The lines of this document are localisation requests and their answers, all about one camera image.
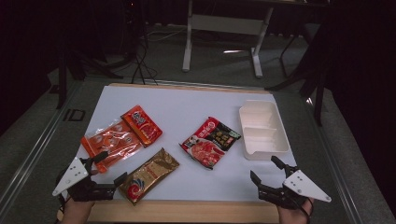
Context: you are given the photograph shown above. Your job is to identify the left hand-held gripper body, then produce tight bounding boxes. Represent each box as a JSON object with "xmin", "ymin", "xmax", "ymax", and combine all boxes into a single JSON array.
[{"xmin": 51, "ymin": 157, "xmax": 117, "ymax": 203}]

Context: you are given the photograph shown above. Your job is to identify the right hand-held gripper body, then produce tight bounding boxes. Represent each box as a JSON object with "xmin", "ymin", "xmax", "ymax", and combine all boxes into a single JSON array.
[{"xmin": 257, "ymin": 169, "xmax": 332, "ymax": 210}]

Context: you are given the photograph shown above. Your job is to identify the clear orange snack packet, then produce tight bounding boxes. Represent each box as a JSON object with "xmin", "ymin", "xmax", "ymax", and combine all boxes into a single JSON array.
[{"xmin": 80, "ymin": 119, "xmax": 145, "ymax": 174}]

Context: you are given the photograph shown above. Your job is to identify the gold foil packet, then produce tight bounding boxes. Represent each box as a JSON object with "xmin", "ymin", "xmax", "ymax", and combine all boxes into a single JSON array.
[{"xmin": 119, "ymin": 147, "xmax": 180, "ymax": 205}]

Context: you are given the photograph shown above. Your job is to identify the white divided container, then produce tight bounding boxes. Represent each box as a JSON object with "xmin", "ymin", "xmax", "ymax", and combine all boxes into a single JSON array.
[{"xmin": 238, "ymin": 99, "xmax": 292, "ymax": 161}]

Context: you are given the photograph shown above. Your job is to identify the small orange sachet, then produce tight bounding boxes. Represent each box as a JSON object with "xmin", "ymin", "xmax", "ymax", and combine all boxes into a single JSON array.
[{"xmin": 120, "ymin": 105, "xmax": 163, "ymax": 147}]

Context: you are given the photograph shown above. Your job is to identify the red and black packet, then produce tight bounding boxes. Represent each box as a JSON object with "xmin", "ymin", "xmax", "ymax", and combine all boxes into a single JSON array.
[{"xmin": 179, "ymin": 116, "xmax": 242, "ymax": 171}]

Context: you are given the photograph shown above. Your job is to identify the person's right hand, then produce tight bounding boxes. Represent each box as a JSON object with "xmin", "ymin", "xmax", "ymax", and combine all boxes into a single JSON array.
[{"xmin": 277, "ymin": 199, "xmax": 315, "ymax": 224}]

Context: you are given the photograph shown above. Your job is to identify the person's left hand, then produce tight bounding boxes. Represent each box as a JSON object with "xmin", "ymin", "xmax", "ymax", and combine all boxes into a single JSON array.
[{"xmin": 60, "ymin": 197, "xmax": 96, "ymax": 224}]

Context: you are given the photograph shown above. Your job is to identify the black metal stand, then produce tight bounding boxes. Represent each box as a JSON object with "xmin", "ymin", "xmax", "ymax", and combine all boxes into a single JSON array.
[
  {"xmin": 55, "ymin": 43, "xmax": 124, "ymax": 110},
  {"xmin": 265, "ymin": 31, "xmax": 330, "ymax": 127}
]

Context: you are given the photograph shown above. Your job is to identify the dark curtain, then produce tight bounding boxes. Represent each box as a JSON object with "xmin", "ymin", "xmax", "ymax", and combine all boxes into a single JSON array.
[
  {"xmin": 0, "ymin": 0, "xmax": 66, "ymax": 136},
  {"xmin": 323, "ymin": 0, "xmax": 396, "ymax": 216}
]

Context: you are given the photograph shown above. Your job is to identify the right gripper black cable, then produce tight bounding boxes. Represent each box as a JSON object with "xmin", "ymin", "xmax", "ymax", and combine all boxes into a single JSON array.
[{"xmin": 297, "ymin": 203, "xmax": 313, "ymax": 220}]

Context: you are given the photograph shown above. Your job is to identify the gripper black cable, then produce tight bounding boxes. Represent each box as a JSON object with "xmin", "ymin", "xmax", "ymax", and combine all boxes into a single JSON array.
[
  {"xmin": 297, "ymin": 203, "xmax": 313, "ymax": 220},
  {"xmin": 57, "ymin": 195, "xmax": 68, "ymax": 222}
]

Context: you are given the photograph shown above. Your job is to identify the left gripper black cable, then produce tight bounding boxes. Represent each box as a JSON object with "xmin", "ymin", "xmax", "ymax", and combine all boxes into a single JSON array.
[{"xmin": 57, "ymin": 195, "xmax": 68, "ymax": 222}]

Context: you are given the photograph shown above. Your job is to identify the metal floor rail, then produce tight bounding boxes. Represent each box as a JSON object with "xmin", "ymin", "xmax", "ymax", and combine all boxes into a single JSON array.
[
  {"xmin": 0, "ymin": 81, "xmax": 82, "ymax": 216},
  {"xmin": 306, "ymin": 96, "xmax": 365, "ymax": 224}
]

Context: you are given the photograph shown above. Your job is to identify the black floor bracket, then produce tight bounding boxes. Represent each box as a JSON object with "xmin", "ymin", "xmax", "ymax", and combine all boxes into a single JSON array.
[{"xmin": 63, "ymin": 108, "xmax": 86, "ymax": 122}]

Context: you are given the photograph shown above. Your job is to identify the black floor cables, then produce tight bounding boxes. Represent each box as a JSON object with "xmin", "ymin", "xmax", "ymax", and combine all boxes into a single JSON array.
[{"xmin": 130, "ymin": 27, "xmax": 159, "ymax": 86}]

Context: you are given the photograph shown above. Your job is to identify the white floor cable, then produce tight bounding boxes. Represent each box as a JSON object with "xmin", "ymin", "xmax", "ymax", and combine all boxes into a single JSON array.
[{"xmin": 145, "ymin": 28, "xmax": 189, "ymax": 43}]

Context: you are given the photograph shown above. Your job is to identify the white desk frame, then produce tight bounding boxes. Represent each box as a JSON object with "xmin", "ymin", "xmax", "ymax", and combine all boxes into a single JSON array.
[{"xmin": 181, "ymin": 0, "xmax": 275, "ymax": 78}]

